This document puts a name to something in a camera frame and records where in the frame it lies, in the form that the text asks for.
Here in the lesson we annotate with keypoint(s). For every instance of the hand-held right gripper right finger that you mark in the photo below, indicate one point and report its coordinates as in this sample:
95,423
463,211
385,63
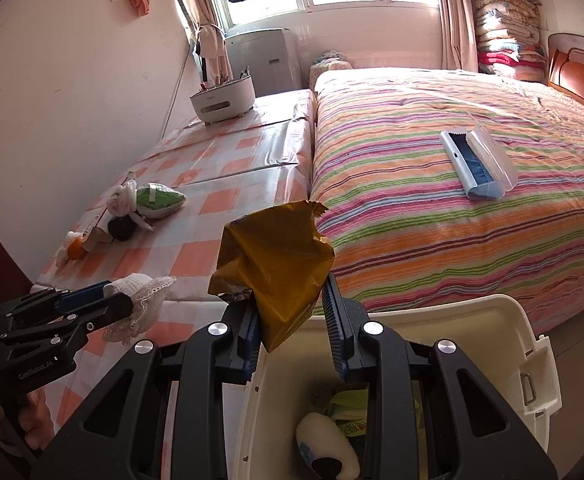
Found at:
334,335

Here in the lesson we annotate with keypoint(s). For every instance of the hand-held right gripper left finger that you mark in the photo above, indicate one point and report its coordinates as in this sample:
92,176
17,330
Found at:
249,350

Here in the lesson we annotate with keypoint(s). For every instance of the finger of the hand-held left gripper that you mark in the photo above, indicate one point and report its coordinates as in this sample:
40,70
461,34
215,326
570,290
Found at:
82,294
107,310

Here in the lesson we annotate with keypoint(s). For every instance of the white lace cloth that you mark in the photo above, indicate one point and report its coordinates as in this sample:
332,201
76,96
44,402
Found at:
142,300

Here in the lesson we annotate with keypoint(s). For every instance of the green plastic snack bag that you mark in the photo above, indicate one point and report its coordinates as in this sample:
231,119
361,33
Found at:
347,404

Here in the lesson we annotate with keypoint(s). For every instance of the yellow snack bag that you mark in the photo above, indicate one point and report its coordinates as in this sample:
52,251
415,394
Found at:
277,270

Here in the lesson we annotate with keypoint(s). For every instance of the white cloth black spot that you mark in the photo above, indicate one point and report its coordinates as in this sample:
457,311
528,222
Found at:
317,435

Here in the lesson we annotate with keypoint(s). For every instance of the white plastic bin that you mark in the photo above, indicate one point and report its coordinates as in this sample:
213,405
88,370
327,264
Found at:
497,340

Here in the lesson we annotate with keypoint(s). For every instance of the person's left hand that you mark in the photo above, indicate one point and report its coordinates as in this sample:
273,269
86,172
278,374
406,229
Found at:
39,420

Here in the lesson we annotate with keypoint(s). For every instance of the small orange round object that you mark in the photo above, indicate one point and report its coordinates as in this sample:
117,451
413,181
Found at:
76,251

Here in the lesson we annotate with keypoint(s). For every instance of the small dark container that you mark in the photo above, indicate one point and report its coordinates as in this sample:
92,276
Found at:
120,230

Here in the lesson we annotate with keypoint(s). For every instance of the white stuffed toy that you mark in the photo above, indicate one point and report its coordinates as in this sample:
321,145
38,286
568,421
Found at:
124,197

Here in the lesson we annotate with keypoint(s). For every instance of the green white plastic packet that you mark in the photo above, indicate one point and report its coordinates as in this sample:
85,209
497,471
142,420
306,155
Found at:
162,201

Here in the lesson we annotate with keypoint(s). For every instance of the striped bed blanket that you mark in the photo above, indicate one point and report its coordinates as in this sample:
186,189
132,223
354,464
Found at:
422,240

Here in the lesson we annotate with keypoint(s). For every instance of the checked plastic tablecloth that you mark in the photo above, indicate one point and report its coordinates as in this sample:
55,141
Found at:
222,170

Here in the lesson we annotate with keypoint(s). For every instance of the white desk organizer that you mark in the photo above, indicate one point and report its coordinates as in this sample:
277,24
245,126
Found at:
222,102

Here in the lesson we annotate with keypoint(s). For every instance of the bunch of pens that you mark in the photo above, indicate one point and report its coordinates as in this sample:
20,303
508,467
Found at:
222,80

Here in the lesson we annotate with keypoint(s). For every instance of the stool with dotted cover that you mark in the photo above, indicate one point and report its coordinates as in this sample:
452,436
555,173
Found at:
329,67

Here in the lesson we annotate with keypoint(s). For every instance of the white air conditioner unit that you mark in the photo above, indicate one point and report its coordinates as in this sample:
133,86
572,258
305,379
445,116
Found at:
267,60

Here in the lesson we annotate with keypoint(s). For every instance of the beige curtain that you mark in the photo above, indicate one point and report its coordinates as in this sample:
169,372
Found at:
204,15
454,25

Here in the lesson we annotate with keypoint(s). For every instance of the stack of folded quilts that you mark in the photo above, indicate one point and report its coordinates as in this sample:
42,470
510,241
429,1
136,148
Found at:
509,30

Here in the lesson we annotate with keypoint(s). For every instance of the wooden bed headboard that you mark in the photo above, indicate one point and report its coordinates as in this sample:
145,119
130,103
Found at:
577,75

